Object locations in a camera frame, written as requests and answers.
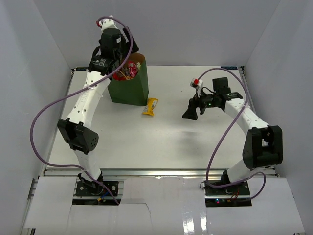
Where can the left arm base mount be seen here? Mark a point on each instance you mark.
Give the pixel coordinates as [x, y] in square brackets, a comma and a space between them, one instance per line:
[90, 193]

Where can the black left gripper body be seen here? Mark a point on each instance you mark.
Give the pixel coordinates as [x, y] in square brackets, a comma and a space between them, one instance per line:
[121, 52]

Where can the pink snack packet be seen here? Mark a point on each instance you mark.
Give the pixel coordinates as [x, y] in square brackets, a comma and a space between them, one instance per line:
[132, 68]

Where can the aluminium table frame rail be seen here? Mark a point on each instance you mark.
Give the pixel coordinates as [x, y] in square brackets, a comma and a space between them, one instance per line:
[238, 210]

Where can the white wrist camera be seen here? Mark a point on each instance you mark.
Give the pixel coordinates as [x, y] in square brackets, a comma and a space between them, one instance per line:
[198, 85]
[106, 23]

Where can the large red snack bag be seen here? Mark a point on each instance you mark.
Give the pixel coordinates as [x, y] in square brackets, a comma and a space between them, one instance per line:
[120, 76]

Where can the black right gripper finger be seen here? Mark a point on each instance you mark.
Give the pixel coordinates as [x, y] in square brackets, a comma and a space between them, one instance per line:
[191, 112]
[202, 108]

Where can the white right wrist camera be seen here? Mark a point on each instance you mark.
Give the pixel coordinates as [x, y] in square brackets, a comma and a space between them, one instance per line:
[198, 85]

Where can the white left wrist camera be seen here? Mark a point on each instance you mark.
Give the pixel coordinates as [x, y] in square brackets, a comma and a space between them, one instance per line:
[106, 23]

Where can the yellow snack packet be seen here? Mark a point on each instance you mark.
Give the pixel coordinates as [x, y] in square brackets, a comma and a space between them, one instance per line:
[151, 103]

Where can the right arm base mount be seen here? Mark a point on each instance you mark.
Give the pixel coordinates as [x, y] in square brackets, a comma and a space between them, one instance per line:
[234, 196]

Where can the green paper bag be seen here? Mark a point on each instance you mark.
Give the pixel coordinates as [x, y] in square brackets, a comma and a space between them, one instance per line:
[132, 92]

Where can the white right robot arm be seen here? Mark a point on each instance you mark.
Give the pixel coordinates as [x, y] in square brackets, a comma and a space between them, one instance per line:
[263, 146]

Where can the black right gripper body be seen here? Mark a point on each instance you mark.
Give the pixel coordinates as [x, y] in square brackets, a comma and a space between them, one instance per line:
[209, 100]

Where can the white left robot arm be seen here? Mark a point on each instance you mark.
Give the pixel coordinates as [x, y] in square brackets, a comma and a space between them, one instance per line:
[76, 128]

